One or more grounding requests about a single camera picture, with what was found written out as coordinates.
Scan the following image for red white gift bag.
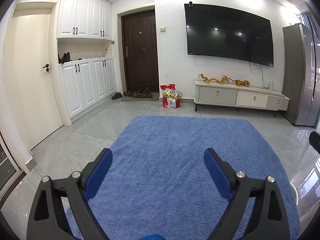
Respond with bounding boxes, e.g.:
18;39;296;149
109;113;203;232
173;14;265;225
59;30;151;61
160;83;183;108

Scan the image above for white grey TV cabinet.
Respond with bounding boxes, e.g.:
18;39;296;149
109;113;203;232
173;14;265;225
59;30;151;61
194;80;290;112

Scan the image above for white upper wall cabinet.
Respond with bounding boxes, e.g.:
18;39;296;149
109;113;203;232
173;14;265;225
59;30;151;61
57;0;112;40

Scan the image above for wall mounted black television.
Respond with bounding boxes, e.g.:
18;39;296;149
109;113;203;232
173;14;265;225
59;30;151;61
184;2;274;68

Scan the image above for brown door mat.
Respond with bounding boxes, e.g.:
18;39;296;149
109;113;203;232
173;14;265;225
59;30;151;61
120;91;160;103

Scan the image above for black shoe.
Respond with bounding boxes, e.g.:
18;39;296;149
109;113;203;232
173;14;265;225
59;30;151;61
111;92;123;100

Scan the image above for grey refrigerator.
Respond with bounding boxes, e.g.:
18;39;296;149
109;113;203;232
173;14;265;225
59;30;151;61
283;23;319;127

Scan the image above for shoes on door mat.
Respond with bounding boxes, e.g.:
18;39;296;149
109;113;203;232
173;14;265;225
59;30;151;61
123;87;152;99

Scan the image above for white shoe cabinet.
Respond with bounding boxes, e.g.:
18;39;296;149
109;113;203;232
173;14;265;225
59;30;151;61
58;57;117;118

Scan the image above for blue shaggy rug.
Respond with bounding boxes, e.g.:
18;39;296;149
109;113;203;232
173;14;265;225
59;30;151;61
64;115;301;240

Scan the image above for golden dragon ornament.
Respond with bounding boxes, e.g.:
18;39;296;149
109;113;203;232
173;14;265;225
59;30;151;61
197;73;250;87

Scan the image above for white interior door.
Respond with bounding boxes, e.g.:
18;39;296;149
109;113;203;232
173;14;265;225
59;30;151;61
3;2;62;150

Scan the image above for dark brown entrance door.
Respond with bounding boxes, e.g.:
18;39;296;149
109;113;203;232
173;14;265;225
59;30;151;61
121;9;159;93

